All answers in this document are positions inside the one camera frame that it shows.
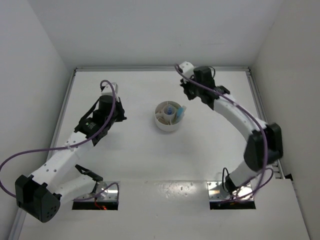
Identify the blue highlighter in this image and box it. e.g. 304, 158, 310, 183
174, 108, 185, 124

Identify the clear blue glue bottle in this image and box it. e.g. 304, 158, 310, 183
166, 106, 173, 115

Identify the yellow highlighter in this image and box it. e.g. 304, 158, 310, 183
170, 117, 177, 125

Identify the green highlighter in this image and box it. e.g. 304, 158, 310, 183
176, 106, 186, 118

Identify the brown white eraser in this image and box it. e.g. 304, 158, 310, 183
157, 117, 170, 125

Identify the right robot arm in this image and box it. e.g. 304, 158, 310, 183
174, 62, 284, 201

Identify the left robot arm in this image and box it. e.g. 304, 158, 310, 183
15, 95, 126, 223

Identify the white round divided organizer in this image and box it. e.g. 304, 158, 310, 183
154, 101, 185, 133

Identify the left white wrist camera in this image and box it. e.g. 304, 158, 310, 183
101, 82, 118, 96

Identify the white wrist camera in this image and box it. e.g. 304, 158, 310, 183
101, 82, 118, 96
178, 61, 195, 79

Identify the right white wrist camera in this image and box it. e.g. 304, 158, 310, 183
178, 61, 195, 79

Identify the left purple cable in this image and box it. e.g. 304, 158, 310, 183
0, 79, 120, 202

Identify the purple cable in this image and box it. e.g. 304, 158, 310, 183
0, 79, 120, 202
174, 63, 275, 202

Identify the back aluminium frame rail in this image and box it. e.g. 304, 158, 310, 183
74, 66, 250, 72

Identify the aluminium frame rail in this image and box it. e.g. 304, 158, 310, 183
246, 68, 285, 179
7, 68, 77, 240
74, 66, 250, 72

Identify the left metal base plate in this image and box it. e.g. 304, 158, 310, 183
73, 181, 120, 203

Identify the metal base plate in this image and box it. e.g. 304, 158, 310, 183
207, 181, 254, 202
73, 181, 120, 203

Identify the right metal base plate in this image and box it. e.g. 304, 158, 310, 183
207, 181, 254, 202

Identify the right aluminium frame rail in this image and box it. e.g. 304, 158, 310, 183
246, 68, 285, 179

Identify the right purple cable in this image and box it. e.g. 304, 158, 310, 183
174, 63, 275, 202

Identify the left aluminium frame rail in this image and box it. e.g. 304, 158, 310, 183
7, 68, 77, 240

